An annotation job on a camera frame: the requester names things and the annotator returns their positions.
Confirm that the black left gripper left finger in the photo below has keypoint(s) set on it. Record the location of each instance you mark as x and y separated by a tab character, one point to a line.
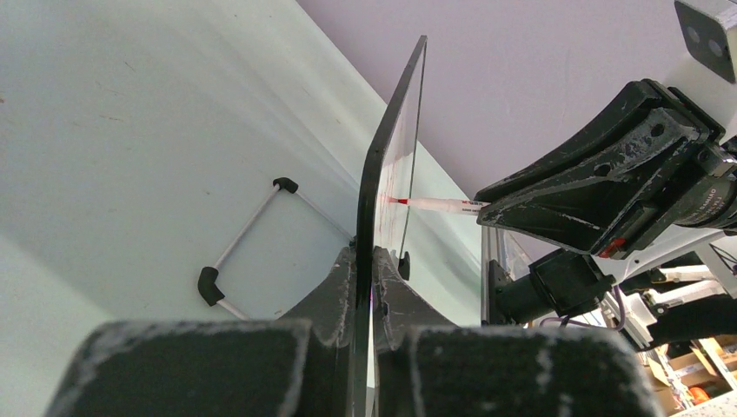
153	368

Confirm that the white whiteboard black frame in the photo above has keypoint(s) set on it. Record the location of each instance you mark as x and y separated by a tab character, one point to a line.
386	172

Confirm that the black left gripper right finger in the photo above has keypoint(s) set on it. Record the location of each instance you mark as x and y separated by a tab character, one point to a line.
427	366

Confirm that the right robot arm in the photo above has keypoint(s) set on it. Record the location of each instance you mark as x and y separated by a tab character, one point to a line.
564	282

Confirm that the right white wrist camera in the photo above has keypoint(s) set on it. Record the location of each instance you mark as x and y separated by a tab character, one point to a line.
707	72

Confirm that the right aluminium frame rail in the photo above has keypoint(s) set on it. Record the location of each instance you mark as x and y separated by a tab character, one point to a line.
503	260

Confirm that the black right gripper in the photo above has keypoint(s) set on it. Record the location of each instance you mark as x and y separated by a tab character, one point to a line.
602	194

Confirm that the red whiteboard marker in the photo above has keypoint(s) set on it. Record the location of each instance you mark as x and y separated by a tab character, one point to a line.
452	206

